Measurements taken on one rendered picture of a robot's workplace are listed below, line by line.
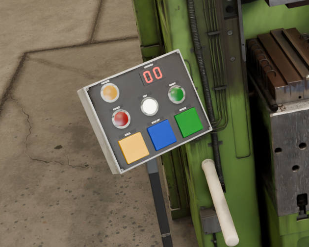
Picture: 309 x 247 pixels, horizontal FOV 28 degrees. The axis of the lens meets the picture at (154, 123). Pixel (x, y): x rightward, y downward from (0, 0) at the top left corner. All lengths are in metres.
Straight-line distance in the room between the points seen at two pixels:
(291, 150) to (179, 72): 0.52
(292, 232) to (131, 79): 0.93
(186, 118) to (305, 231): 0.78
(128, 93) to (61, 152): 2.00
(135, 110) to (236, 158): 0.66
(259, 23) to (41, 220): 1.57
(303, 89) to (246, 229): 0.74
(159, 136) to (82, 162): 1.84
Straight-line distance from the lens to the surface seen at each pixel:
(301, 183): 2.29
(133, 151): 1.84
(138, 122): 1.86
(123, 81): 1.86
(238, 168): 2.43
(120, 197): 3.34
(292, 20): 2.57
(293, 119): 2.13
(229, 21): 2.13
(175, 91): 1.91
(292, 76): 2.16
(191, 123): 1.92
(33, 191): 3.56
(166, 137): 1.88
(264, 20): 2.54
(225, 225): 2.08
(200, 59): 2.14
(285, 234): 2.44
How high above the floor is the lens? 2.01
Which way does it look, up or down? 31 degrees down
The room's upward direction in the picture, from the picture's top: 11 degrees counter-clockwise
